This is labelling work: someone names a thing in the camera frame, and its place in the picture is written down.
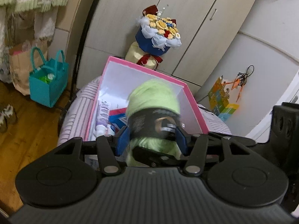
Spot brown paper bag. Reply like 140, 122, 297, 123
9, 39, 48, 96

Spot blue white tube box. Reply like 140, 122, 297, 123
109, 113, 128, 133

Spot flower bouquet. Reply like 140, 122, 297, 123
125, 5, 181, 70

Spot teal woven bag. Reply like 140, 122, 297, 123
29, 46, 69, 108

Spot pink storage box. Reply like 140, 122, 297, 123
84, 56, 210, 143

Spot white door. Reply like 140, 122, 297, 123
246, 73, 298, 143

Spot purple cream tube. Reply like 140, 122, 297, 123
95, 100, 110, 138

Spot colourful paper gift bag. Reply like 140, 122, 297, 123
208, 76, 239, 122

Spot beige wardrobe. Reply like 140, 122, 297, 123
53, 0, 261, 89

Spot striped bed sheet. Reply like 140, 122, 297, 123
57, 76, 232, 146

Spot green yarn ball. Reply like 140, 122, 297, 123
126, 79, 181, 167

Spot fluffy slippers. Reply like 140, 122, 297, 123
0, 104, 17, 133

